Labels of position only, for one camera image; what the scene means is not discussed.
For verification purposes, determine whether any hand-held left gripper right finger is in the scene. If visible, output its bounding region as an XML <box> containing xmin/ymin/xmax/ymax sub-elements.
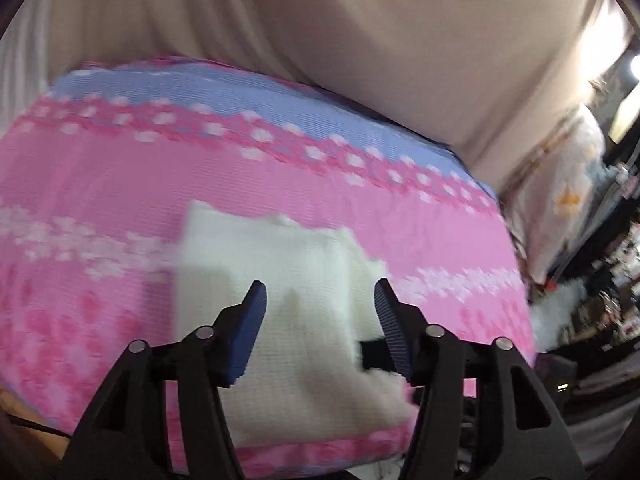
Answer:
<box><xmin>374</xmin><ymin>277</ymin><xmax>587</xmax><ymax>480</ymax></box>

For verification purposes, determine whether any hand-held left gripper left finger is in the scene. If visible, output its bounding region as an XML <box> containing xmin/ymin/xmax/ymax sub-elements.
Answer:
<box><xmin>60</xmin><ymin>280</ymin><xmax>268</xmax><ymax>480</ymax></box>

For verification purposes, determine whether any white red black knit sweater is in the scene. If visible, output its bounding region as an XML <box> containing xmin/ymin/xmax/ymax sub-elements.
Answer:
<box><xmin>172</xmin><ymin>199</ymin><xmax>423</xmax><ymax>447</ymax></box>

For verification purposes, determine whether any grey cloth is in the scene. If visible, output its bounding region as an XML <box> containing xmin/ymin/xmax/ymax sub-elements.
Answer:
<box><xmin>562</xmin><ymin>357</ymin><xmax>640</xmax><ymax>468</ymax></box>

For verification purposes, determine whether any white fluffy item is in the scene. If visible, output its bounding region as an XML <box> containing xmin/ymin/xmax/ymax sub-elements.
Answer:
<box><xmin>529</xmin><ymin>280</ymin><xmax>583</xmax><ymax>353</ymax></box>

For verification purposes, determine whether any pink floral bed sheet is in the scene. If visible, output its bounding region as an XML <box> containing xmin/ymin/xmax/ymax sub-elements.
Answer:
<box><xmin>0</xmin><ymin>57</ymin><xmax>538</xmax><ymax>480</ymax></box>

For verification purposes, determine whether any floral pillow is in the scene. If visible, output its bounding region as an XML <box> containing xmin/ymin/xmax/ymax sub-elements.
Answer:
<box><xmin>500</xmin><ymin>105</ymin><xmax>608</xmax><ymax>286</ymax></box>

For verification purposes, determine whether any beige backdrop cloth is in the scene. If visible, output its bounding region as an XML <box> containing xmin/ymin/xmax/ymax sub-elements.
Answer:
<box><xmin>47</xmin><ymin>0</ymin><xmax>636</xmax><ymax>196</ymax></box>

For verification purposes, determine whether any white sheer curtain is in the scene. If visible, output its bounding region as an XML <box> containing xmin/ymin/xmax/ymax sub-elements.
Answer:
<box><xmin>0</xmin><ymin>0</ymin><xmax>61</xmax><ymax>133</ymax></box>

